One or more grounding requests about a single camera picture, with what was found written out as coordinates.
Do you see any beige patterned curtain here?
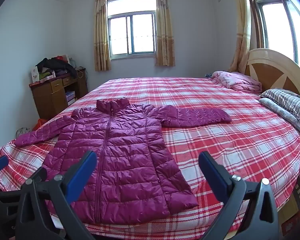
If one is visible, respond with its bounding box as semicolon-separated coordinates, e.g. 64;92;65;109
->
154;0;177;67
93;0;112;72

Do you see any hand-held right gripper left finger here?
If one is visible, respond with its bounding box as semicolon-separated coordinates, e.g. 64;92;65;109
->
15;151;98;240

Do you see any red plaid bed sheet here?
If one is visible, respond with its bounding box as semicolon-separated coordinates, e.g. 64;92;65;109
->
0;76;300;240

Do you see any long beige curtain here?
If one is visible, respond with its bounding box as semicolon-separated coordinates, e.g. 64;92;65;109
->
229;0;252;73

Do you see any orange bag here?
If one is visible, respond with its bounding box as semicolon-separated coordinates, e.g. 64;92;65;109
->
32;119;49;132

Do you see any cardboard box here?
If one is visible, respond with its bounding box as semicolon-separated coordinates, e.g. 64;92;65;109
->
277;172;300;230

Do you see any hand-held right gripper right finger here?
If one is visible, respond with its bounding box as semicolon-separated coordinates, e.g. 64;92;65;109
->
198;151;280;240

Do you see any pile of black clothes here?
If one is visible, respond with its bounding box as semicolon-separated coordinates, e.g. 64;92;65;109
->
35;57;78;78

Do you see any folded pink blanket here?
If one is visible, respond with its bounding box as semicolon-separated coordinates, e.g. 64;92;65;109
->
211;70;263;92

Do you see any sliding window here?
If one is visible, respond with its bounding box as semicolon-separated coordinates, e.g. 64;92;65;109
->
106;0;157;60

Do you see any brown wooden desk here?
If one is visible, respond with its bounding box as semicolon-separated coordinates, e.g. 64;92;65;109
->
29;67;88;120

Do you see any striped pillow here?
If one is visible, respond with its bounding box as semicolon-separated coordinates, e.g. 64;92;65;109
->
259;88;300;128

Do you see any floral patterned bag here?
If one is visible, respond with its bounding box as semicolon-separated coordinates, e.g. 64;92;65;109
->
16;127;32;138

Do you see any stack of books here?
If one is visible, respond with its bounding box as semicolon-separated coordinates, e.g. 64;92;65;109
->
65;91;77;105

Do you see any white printed box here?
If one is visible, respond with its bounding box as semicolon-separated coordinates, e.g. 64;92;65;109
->
31;66;40;83

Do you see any large side window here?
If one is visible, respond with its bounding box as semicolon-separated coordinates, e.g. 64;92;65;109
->
245;0;300;75

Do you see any magenta quilted puffer jacket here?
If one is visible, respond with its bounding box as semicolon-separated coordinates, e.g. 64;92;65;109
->
14;98;232;225

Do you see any grey floral pillow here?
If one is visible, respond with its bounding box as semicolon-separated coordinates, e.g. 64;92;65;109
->
259;97;300;133

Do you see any wooden bed headboard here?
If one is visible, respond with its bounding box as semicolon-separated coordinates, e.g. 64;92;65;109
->
241;48;300;100

